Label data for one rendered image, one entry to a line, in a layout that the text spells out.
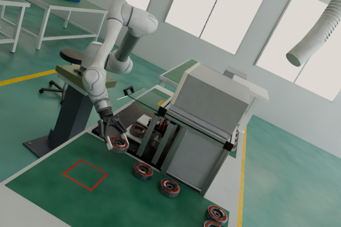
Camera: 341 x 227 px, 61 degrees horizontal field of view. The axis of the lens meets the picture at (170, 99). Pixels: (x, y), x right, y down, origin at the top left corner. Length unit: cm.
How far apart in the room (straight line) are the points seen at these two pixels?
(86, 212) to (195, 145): 65
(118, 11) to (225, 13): 467
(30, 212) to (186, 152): 81
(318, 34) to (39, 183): 240
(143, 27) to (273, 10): 471
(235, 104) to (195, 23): 498
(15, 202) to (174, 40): 566
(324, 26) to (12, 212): 258
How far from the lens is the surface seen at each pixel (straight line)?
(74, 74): 235
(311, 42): 279
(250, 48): 638
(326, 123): 687
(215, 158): 160
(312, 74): 655
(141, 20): 189
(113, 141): 160
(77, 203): 134
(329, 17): 289
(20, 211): 128
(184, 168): 166
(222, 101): 159
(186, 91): 161
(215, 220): 157
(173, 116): 154
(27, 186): 137
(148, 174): 158
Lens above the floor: 168
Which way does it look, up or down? 19 degrees down
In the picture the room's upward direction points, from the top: 25 degrees clockwise
